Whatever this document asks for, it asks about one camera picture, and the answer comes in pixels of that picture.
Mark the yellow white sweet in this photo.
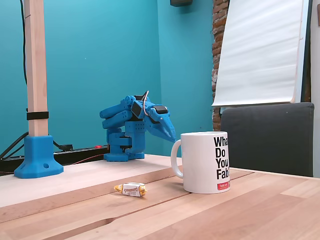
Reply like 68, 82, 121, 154
113, 181, 148, 199

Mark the white mug black lettering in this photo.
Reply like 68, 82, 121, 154
170, 130, 231, 195

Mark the black power strip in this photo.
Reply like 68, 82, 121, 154
0, 145, 111, 171

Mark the pale wooden base board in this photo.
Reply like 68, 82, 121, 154
0, 153, 184, 208

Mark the white flipchart pad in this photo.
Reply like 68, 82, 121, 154
211, 0, 311, 108

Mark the thin red wire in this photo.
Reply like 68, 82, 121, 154
0, 154, 106, 176

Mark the black wall box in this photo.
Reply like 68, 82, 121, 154
169, 0, 194, 7

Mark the black strap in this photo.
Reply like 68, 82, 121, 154
26, 111, 50, 121

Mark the blue post base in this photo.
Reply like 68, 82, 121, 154
13, 134, 65, 180

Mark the wooden post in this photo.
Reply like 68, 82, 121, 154
23, 0, 50, 138

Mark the black cable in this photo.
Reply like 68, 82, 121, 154
19, 0, 29, 87

